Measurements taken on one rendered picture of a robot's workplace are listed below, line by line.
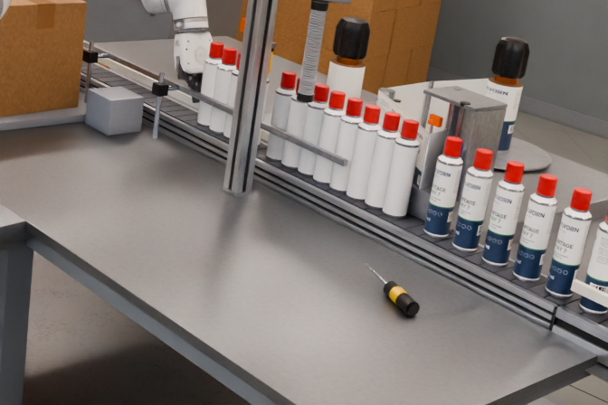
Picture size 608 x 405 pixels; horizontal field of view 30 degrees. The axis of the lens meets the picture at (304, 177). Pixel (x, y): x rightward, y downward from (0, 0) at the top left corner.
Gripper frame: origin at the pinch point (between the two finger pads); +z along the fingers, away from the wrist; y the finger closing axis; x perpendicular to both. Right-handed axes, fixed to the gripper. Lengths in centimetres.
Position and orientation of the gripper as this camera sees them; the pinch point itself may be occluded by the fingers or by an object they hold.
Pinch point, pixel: (198, 94)
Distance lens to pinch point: 280.9
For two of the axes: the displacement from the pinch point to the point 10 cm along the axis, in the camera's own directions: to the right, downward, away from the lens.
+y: 7.1, -1.3, 6.9
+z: 1.0, 9.9, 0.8
